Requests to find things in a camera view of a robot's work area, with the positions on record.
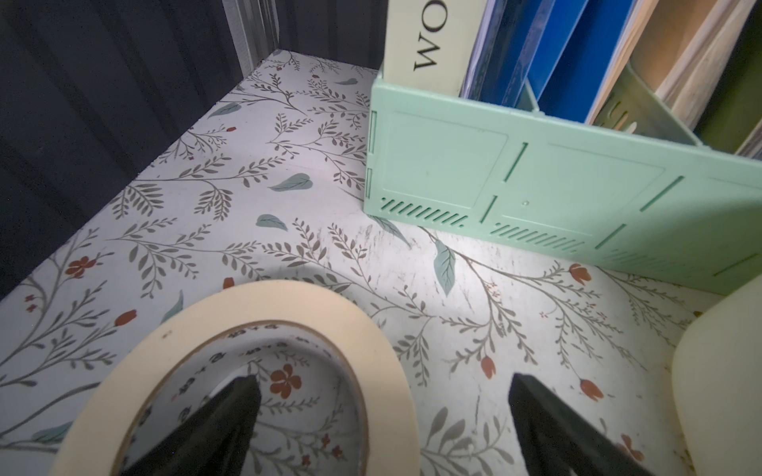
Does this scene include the green desktop file organizer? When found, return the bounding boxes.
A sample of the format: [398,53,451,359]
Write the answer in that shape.
[364,69,761,295]

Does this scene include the white plastic storage box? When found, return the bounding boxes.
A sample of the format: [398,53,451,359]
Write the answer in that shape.
[672,282,761,475]

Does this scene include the masking tape roll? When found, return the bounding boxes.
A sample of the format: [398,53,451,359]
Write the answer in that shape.
[51,281,420,475]

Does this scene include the blue folders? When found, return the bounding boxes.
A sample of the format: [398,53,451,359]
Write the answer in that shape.
[460,1,638,123]

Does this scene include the white book with green spine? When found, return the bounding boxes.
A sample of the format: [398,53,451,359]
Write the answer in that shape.
[382,0,487,96]

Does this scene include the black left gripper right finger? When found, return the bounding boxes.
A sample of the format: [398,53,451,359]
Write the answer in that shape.
[508,373,649,475]

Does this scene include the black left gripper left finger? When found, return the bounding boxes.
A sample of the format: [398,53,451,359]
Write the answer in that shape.
[122,376,262,475]

